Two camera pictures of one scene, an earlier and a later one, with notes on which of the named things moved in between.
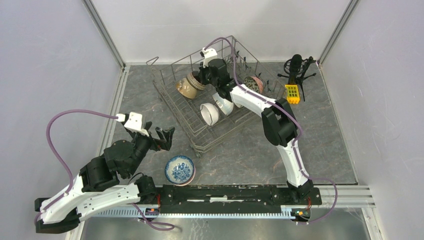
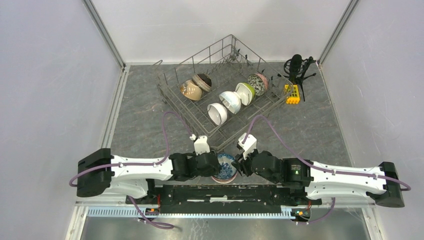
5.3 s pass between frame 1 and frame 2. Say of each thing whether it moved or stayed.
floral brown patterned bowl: moved
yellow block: stayed
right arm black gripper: moved
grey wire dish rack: stayed
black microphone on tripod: stayed
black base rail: stayed
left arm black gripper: moved
